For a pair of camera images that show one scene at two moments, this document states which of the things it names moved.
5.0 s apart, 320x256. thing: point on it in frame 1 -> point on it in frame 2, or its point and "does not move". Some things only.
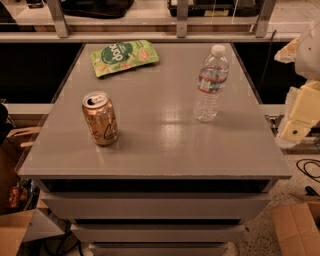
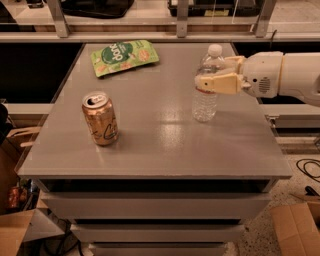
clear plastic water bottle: [211, 85] does not move
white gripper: [309, 55] -> [262, 74]
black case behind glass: [218, 8] does not move
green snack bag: [123, 55] does not move
